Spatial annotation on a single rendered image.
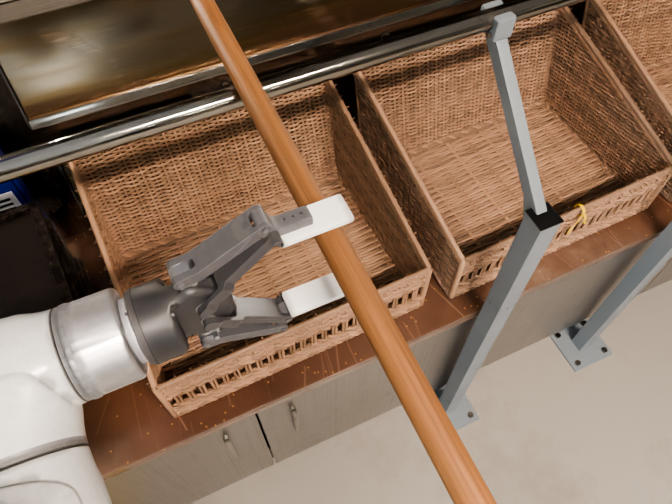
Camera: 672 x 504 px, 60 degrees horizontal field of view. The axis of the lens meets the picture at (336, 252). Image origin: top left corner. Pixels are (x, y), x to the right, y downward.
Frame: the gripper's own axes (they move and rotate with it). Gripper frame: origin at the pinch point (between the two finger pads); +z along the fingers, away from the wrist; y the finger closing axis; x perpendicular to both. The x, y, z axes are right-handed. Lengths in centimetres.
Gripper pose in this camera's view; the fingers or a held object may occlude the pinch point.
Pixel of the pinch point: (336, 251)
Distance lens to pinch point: 58.0
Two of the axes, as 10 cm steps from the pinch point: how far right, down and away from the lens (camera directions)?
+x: 4.2, 7.7, -4.9
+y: 0.0, 5.4, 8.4
